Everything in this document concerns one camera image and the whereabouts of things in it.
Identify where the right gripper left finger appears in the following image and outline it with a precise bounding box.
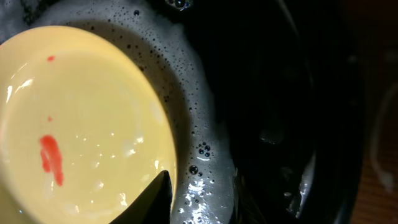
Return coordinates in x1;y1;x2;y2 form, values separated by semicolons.
110;170;172;224

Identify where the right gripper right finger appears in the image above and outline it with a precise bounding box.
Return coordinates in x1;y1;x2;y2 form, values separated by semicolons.
232;174;267;224

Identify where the black round tray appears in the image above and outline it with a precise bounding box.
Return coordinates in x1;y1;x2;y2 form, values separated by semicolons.
1;0;363;223

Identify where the yellow plate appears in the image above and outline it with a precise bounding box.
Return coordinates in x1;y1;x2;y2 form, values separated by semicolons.
1;26;177;223

